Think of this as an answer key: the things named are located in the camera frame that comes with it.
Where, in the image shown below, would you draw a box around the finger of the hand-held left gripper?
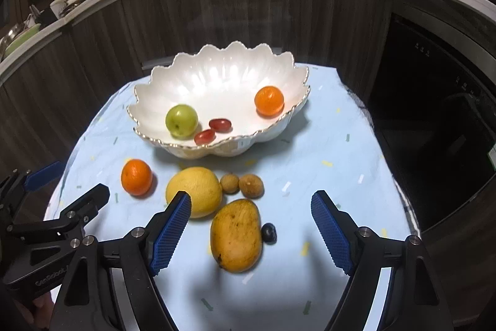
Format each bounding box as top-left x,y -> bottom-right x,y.
58,183 -> 111,235
23,160 -> 63,192

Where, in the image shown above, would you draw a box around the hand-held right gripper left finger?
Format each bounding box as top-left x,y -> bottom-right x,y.
50,190 -> 193,331

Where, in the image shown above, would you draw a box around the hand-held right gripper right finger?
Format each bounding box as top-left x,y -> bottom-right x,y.
311,190 -> 454,331

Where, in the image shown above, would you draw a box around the yellow lemon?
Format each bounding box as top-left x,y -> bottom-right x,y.
166,167 -> 223,219

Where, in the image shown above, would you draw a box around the orange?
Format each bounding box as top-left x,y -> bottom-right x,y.
121,159 -> 153,197
254,85 -> 285,117

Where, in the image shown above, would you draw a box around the blueberry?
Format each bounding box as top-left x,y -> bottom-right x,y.
261,223 -> 278,243

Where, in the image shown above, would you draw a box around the yellow mango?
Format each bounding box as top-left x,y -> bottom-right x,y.
210,199 -> 263,273

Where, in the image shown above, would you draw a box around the small brown longan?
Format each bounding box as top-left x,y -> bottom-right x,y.
220,174 -> 240,194

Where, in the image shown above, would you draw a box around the large brown longan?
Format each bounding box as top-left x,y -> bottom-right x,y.
238,175 -> 265,198

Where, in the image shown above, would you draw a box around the red cherry tomato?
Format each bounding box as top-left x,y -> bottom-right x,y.
209,118 -> 233,132
194,129 -> 216,146

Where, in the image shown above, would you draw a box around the white scalloped bowl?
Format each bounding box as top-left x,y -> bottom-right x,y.
127,41 -> 311,160

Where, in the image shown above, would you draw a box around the person's left hand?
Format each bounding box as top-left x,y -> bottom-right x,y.
29,292 -> 55,328

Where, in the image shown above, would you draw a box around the light blue patterned tablecloth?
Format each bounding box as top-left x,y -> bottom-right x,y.
43,63 -> 421,331

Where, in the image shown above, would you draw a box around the green bowl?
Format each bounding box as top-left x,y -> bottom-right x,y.
4,23 -> 41,56

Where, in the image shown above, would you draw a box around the black dishwasher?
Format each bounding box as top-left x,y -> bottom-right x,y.
368,5 -> 496,235

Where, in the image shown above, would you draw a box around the dark wood kitchen cabinets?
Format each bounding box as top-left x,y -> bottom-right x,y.
0,0 -> 392,200

